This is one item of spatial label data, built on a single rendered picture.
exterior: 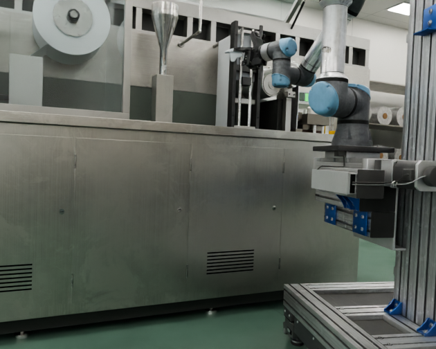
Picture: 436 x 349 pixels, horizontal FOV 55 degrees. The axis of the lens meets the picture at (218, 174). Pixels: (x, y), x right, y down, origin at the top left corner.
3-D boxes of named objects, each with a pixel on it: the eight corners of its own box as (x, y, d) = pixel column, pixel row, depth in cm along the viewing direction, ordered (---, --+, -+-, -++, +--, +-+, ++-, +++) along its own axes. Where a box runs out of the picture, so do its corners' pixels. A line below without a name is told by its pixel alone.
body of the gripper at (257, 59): (239, 66, 188) (257, 61, 178) (242, 47, 188) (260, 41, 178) (252, 70, 192) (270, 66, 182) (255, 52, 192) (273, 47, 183)
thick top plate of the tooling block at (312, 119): (306, 123, 239) (307, 113, 239) (270, 127, 276) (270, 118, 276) (329, 125, 246) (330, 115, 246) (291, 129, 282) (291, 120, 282)
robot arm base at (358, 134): (380, 147, 155) (382, 120, 155) (342, 145, 152) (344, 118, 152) (359, 147, 170) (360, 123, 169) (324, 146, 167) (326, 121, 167)
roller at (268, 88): (263, 94, 231) (264, 72, 230) (241, 99, 254) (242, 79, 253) (281, 96, 235) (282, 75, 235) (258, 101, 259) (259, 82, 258)
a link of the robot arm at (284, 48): (284, 55, 166) (285, 34, 166) (266, 60, 175) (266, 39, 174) (298, 59, 171) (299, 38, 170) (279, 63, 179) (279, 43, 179)
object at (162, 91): (151, 126, 210) (155, 11, 208) (144, 127, 223) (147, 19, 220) (178, 128, 216) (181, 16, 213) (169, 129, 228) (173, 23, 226)
